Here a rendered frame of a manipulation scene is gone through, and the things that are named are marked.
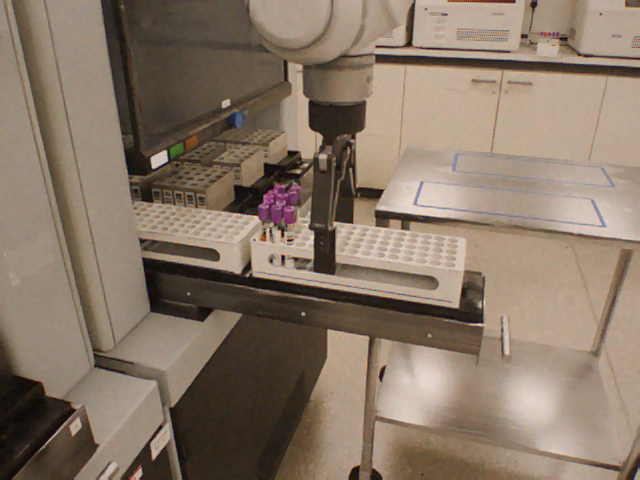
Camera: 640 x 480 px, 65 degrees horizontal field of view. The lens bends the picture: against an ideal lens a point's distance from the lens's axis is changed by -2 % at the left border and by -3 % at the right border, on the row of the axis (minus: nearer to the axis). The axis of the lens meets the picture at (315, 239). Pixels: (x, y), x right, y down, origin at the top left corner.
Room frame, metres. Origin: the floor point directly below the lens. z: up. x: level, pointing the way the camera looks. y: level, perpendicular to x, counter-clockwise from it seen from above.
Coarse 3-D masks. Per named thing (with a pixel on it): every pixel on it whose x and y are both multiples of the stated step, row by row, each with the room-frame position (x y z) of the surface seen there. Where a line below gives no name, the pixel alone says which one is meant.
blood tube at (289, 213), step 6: (288, 210) 0.64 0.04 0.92; (294, 210) 0.64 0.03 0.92; (288, 216) 0.63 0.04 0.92; (294, 216) 0.64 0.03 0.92; (288, 222) 0.63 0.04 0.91; (294, 222) 0.64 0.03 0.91; (288, 228) 0.64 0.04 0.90; (288, 234) 0.64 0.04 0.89; (288, 240) 0.64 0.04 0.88; (288, 258) 0.64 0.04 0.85; (288, 264) 0.64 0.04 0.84
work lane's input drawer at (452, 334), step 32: (160, 288) 0.68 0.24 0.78; (192, 288) 0.66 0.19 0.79; (224, 288) 0.65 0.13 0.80; (256, 288) 0.63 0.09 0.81; (288, 288) 0.63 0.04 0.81; (320, 288) 0.61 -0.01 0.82; (480, 288) 0.61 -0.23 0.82; (288, 320) 0.62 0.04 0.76; (320, 320) 0.60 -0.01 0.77; (352, 320) 0.59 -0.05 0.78; (384, 320) 0.58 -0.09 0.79; (416, 320) 0.56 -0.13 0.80; (448, 320) 0.55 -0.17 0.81; (480, 320) 0.55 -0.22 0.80
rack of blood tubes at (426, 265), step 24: (312, 240) 0.66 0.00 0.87; (360, 240) 0.66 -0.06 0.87; (384, 240) 0.65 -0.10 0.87; (408, 240) 0.66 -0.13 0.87; (432, 240) 0.65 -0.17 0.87; (456, 240) 0.66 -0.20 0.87; (264, 264) 0.64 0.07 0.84; (312, 264) 0.65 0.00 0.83; (336, 264) 0.65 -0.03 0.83; (360, 264) 0.60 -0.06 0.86; (384, 264) 0.59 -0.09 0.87; (408, 264) 0.59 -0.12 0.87; (432, 264) 0.59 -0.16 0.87; (456, 264) 0.58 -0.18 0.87; (336, 288) 0.61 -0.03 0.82; (384, 288) 0.59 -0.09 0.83; (408, 288) 0.58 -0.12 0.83; (432, 288) 0.62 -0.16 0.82; (456, 288) 0.57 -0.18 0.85
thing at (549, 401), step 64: (384, 192) 0.98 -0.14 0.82; (448, 192) 0.98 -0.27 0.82; (512, 192) 0.98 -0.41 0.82; (576, 192) 0.98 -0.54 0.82; (384, 384) 1.01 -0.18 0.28; (448, 384) 1.01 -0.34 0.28; (512, 384) 1.01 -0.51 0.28; (576, 384) 1.00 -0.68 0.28; (512, 448) 0.81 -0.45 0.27; (576, 448) 0.80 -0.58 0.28
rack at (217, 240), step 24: (144, 216) 0.77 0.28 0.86; (168, 216) 0.76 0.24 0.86; (192, 216) 0.76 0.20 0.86; (216, 216) 0.76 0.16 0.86; (240, 216) 0.76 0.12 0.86; (144, 240) 0.75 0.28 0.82; (168, 240) 0.69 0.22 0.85; (192, 240) 0.68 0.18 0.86; (216, 240) 0.67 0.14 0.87; (240, 240) 0.67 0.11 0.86; (216, 264) 0.67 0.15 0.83; (240, 264) 0.66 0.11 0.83
